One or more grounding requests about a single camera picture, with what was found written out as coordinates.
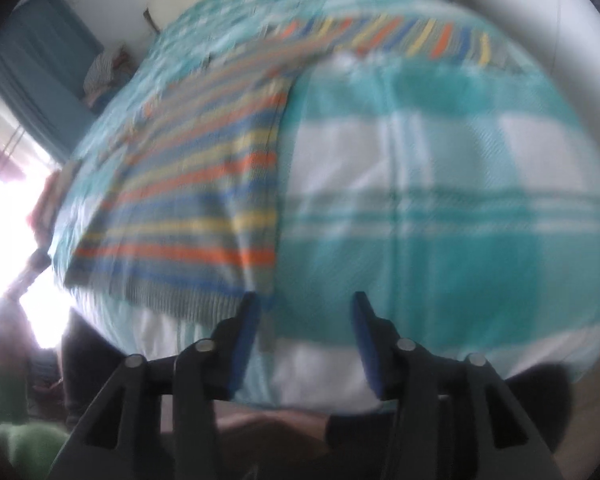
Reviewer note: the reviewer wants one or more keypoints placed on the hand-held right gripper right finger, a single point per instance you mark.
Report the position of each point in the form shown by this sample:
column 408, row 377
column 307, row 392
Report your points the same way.
column 366, row 340

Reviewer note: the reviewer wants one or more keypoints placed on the dark cloth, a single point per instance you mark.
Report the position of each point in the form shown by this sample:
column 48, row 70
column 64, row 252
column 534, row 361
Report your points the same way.
column 87, row 360

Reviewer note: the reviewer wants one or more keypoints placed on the multicolour striped blanket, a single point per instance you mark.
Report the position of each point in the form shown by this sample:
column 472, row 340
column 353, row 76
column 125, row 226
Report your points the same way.
column 195, row 200

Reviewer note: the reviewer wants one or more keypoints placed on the teal white plaid blanket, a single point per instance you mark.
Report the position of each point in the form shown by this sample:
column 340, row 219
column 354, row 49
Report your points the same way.
column 430, row 210

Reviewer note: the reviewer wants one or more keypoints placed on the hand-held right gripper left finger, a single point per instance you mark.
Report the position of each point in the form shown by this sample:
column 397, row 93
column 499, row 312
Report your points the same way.
column 246, row 330

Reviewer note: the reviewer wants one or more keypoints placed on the pile of clothes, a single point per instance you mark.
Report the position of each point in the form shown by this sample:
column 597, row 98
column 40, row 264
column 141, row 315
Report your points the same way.
column 105, row 72

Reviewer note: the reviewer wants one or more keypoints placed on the green cloth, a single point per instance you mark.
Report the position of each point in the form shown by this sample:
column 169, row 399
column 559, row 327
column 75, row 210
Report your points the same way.
column 25, row 442

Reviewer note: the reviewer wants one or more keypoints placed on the teal curtain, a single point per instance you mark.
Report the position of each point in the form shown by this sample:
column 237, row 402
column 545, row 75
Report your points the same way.
column 40, row 70

